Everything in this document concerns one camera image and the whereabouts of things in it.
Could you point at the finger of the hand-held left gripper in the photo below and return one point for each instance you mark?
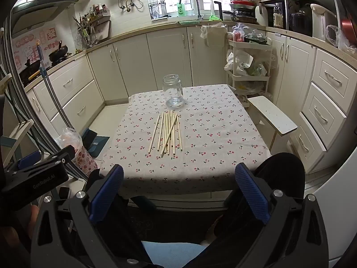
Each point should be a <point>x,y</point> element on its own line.
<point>50,157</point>

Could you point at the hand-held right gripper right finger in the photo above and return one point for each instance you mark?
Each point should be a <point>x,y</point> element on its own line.
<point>251,191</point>

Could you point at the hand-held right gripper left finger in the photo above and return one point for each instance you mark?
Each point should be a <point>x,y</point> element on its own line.
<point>107,191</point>

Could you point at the pile of wooden chopsticks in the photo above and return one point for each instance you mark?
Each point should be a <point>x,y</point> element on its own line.
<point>166,128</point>

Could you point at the clear glass jar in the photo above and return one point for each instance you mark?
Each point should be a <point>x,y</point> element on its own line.
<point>173,89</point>

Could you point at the person's left hand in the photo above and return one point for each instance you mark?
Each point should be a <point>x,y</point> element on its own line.
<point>33,213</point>

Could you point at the floral trash bin with bag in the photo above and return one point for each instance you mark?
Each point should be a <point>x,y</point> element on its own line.
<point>83,159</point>

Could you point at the folding step ladder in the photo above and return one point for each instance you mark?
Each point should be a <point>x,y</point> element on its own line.
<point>21,128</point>

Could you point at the blue dustpan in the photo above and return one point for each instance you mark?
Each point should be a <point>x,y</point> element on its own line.
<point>96,143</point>

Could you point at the cherry print tablecloth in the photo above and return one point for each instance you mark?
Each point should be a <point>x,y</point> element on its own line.
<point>217,134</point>

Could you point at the white stool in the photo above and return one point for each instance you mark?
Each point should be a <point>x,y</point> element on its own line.
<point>273,114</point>

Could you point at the cream drawer cabinet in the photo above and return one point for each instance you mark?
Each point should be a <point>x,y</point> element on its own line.
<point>72,75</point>
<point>332,72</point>

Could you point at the white appliance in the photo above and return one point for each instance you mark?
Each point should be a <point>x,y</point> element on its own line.
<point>337,206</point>

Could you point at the light blue cloth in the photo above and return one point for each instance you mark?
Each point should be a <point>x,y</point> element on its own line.
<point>173,254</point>

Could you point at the black frying pan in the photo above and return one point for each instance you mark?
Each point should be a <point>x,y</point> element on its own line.
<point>29,68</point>

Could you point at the black wok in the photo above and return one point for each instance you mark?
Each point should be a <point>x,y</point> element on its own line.
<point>59,52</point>

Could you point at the white plastic bag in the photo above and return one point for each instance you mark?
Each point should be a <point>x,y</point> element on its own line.
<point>237,61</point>

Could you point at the cream door cabinet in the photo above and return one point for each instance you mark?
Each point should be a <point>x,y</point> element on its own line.
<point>295,61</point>
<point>164,53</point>

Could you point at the white rolling cart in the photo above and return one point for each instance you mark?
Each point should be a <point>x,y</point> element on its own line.
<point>259,48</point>

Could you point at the grey range hood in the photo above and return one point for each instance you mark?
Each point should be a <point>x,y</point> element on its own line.
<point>36,11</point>

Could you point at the hanging clear plastic bag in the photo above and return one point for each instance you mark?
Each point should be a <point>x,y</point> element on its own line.
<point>214,35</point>

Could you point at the white kettle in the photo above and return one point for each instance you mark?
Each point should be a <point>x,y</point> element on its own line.
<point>262,15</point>

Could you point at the black rice cooker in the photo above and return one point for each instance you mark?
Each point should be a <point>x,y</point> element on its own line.
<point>299,19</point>

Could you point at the green sink cloth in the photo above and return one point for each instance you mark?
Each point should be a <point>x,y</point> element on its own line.
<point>189,22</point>

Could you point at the white electric thermo pot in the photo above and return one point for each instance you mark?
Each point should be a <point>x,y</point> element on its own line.
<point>320,22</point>

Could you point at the stack of cooking pans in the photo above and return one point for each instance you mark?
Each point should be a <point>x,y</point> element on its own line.
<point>242,4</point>

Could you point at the chrome sink faucet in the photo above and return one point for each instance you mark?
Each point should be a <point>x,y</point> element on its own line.
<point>199,11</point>

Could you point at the white spray bottle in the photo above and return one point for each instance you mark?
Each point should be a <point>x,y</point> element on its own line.
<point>212,5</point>

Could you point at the red pan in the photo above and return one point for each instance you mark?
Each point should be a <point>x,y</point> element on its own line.
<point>348,26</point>

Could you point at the green dish soap bottle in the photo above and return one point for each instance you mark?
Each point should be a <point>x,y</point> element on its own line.
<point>181,9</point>

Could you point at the red patterned wall sticker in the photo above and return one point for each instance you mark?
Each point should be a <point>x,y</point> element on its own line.
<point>33,39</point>

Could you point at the wall utensil rack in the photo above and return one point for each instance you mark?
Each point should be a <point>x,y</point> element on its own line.
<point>94,19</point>

